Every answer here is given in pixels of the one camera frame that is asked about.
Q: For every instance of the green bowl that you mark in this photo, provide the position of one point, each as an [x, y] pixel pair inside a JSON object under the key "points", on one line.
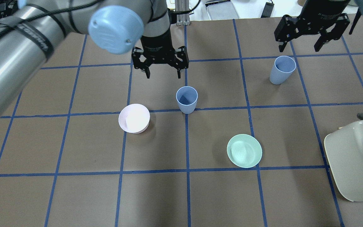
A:
{"points": [[244, 151]]}

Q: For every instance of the cream toaster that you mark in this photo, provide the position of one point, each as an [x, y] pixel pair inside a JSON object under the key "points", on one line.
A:
{"points": [[344, 151]]}

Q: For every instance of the blue cup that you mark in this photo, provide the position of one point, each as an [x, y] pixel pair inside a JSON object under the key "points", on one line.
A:
{"points": [[187, 98], [282, 69]]}

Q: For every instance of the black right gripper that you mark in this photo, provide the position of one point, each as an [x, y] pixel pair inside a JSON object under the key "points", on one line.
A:
{"points": [[321, 14]]}

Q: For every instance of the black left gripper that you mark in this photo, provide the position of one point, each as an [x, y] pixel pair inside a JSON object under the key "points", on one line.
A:
{"points": [[156, 42]]}

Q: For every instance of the black power adapter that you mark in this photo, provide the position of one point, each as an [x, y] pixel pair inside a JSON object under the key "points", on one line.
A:
{"points": [[267, 10]]}

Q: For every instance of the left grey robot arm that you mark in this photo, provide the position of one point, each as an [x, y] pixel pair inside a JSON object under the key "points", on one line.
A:
{"points": [[29, 38]]}

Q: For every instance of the pink bowl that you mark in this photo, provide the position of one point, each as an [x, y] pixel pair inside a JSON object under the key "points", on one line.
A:
{"points": [[134, 118]]}

